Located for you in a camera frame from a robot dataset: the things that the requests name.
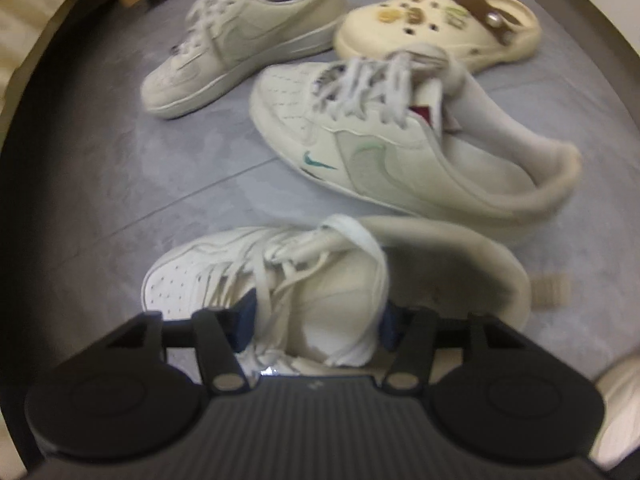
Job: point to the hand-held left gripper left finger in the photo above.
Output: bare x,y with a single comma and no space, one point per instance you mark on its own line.
246,320

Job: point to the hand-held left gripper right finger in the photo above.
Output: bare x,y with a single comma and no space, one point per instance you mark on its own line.
392,327

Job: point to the white chunky sneaker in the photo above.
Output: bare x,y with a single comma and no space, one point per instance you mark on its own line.
622,400
200,270

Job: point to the beige sneaker with green logo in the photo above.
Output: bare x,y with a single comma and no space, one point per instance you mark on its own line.
400,160

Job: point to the beige low-top sneaker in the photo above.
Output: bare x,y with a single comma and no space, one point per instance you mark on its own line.
240,45

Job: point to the cream clog with charms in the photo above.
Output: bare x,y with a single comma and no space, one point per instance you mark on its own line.
380,35

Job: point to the cream bed skirt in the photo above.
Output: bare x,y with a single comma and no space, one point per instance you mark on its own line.
20,15

